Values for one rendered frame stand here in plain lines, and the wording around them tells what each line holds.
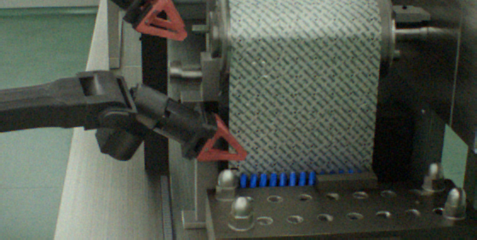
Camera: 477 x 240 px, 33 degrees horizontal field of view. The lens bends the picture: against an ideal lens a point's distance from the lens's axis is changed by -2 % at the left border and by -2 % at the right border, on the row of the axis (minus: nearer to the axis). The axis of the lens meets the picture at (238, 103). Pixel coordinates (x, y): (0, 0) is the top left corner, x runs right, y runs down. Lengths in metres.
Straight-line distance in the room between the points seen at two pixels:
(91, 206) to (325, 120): 0.48
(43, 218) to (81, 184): 1.85
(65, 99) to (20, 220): 2.30
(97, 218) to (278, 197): 0.38
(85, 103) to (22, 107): 0.09
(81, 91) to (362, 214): 0.45
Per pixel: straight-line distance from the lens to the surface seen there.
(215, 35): 1.25
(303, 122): 1.29
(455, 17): 1.23
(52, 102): 1.17
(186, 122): 1.24
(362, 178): 1.28
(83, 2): 6.92
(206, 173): 1.39
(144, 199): 1.53
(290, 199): 1.24
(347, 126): 1.31
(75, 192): 1.57
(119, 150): 1.28
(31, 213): 3.51
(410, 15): 1.32
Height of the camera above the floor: 1.58
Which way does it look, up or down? 20 degrees down
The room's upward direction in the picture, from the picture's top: 1 degrees clockwise
